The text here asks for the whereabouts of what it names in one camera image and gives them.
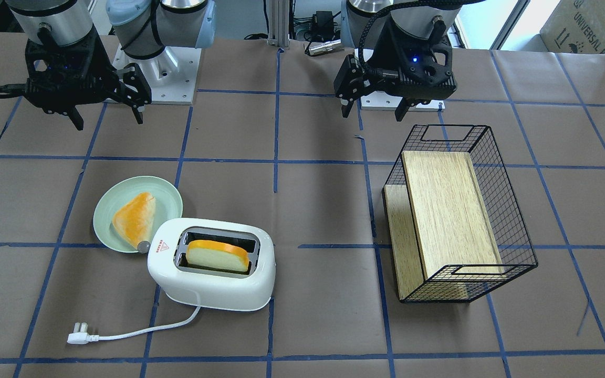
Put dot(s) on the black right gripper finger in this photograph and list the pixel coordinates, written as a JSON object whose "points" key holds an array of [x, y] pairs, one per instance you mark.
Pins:
{"points": [[75, 118], [137, 112]]}

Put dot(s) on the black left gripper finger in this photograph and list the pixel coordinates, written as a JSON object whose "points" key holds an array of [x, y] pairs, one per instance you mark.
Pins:
{"points": [[346, 106], [403, 107]]}

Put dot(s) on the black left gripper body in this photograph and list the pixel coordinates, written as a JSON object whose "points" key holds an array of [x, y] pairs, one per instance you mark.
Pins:
{"points": [[389, 56]]}

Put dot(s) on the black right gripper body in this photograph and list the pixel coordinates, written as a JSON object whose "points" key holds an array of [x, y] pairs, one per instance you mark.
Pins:
{"points": [[98, 67]]}

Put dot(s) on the white two-slot toaster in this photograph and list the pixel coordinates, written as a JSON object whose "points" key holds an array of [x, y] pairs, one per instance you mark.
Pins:
{"points": [[205, 287]]}

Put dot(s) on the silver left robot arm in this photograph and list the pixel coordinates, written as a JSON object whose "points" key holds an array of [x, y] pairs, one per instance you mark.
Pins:
{"points": [[362, 21]]}

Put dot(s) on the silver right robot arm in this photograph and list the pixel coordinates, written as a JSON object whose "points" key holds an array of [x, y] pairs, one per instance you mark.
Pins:
{"points": [[144, 28]]}

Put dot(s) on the toast slice in toaster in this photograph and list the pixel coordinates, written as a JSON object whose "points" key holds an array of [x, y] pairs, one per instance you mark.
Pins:
{"points": [[217, 255]]}

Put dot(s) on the silver cylindrical connector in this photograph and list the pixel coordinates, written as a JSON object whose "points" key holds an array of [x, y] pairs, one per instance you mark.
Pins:
{"points": [[323, 48]]}

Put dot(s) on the black power adapter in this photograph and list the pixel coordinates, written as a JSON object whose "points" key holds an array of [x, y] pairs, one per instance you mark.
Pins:
{"points": [[322, 26]]}

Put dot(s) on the triangular bread on plate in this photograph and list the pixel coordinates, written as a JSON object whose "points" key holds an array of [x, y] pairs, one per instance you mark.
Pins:
{"points": [[134, 221]]}

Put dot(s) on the wooden tray board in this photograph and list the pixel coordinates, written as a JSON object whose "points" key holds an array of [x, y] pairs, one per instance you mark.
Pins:
{"points": [[443, 245]]}

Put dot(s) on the cardboard box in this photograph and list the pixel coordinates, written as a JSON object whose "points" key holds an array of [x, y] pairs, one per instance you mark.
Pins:
{"points": [[576, 27]]}

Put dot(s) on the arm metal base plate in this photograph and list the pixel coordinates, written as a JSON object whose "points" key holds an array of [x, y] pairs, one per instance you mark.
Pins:
{"points": [[382, 101], [172, 75]]}

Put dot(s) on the aluminium frame post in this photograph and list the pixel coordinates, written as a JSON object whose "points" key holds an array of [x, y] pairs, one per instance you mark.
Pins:
{"points": [[278, 15]]}

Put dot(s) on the black wire basket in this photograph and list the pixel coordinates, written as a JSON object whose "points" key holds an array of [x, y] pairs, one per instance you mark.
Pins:
{"points": [[510, 232]]}

